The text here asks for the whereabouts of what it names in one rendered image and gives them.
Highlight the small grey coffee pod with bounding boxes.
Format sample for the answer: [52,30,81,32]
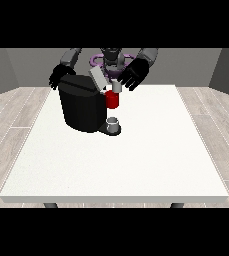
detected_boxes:
[111,79,123,94]

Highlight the red pod holder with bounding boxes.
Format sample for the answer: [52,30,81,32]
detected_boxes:
[104,90,120,110]

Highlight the pale grey machine lid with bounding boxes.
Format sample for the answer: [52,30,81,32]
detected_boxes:
[88,65,110,92]

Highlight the black coffee machine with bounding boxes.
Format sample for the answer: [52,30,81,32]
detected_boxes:
[57,74,122,137]

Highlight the grey robot trunk purple rings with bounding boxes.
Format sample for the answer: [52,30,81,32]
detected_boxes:
[89,48,138,83]

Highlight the small grey cup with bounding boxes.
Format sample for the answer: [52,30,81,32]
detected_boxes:
[106,116,121,133]

